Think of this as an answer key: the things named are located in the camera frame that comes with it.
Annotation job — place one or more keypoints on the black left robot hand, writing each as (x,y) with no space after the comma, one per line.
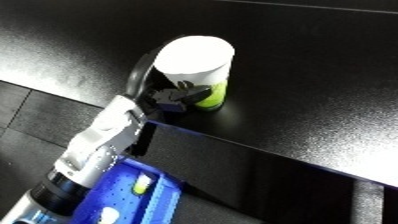
(139,80)

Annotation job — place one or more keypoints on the pale left robot arm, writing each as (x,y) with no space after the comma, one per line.
(100,140)

